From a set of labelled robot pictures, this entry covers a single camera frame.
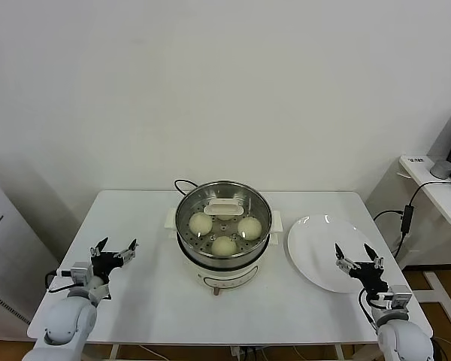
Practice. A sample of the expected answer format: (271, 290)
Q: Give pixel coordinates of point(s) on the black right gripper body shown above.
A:
(372, 278)

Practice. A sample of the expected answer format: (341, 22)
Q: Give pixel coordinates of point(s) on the glass pot lid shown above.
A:
(224, 207)

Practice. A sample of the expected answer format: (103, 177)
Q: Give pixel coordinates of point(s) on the white side desk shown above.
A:
(436, 203)

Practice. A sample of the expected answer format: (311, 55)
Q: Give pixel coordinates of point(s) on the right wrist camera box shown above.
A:
(396, 299)

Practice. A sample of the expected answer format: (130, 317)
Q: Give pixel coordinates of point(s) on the white steamed baozi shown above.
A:
(250, 228)
(223, 217)
(200, 222)
(223, 246)

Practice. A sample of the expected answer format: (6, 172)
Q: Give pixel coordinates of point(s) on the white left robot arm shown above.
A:
(67, 319)

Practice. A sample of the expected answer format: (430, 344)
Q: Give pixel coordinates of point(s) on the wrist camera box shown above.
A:
(396, 299)
(79, 274)

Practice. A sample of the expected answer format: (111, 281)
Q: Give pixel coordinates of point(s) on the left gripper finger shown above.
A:
(99, 247)
(127, 255)

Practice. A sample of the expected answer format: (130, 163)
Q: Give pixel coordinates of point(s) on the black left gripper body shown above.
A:
(105, 263)

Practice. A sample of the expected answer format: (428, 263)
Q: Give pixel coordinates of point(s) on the white power strip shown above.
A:
(237, 353)

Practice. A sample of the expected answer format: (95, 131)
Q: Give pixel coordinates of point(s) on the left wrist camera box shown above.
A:
(79, 274)

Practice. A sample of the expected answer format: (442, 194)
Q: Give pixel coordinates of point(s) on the cream electric cooker base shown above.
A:
(225, 278)

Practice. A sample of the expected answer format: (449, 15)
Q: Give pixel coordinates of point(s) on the white table frame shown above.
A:
(112, 353)

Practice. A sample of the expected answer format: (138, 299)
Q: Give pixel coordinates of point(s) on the white round plate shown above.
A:
(315, 244)

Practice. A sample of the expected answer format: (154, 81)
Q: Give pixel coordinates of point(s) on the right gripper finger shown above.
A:
(345, 265)
(376, 261)

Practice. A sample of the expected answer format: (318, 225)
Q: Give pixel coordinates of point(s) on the grey cylindrical speaker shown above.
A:
(442, 169)

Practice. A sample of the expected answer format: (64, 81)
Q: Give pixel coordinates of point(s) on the white cabinet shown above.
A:
(7, 244)

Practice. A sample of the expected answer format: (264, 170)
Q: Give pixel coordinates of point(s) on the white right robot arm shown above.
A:
(402, 338)

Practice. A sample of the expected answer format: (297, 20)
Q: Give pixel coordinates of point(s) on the perforated steel steamer basket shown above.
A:
(248, 256)

